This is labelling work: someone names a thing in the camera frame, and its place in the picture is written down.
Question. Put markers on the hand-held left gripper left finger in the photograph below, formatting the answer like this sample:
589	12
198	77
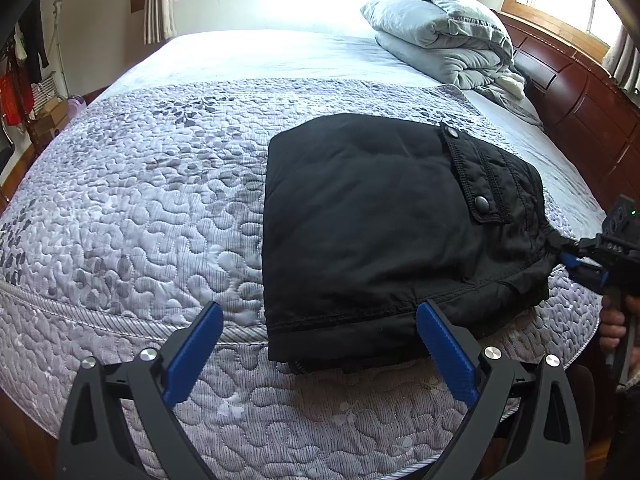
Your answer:
195	350

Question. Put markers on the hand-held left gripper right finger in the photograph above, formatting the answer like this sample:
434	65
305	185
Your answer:
447	350

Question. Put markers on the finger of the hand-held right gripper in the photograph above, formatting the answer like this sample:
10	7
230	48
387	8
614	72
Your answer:
575	249
580	270

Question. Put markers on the black jacket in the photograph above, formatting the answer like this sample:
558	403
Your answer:
380	240

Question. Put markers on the person's right hand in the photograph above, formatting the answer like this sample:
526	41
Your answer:
611	325

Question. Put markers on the dark wooden headboard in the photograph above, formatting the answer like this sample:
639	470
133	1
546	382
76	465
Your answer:
585	105

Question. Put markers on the quilted grey bedspread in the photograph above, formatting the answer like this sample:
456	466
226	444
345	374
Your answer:
130	220

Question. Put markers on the white fleece cloth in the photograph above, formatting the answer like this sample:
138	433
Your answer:
510	86

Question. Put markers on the beige curtain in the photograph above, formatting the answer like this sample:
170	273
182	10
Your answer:
160	5
625	60

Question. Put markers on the folded grey duvet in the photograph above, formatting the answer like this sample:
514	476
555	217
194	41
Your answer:
440	30

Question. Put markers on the cardboard box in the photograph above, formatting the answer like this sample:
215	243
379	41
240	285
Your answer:
52	120

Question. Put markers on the purple plastic container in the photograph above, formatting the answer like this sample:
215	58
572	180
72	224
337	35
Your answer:
77	102

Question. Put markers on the light grey bed sheet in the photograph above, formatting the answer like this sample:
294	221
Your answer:
280	55

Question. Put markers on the white pole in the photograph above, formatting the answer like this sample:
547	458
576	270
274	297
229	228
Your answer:
60	50

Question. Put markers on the black hanging garment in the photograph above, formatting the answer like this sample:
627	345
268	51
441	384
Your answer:
35	40

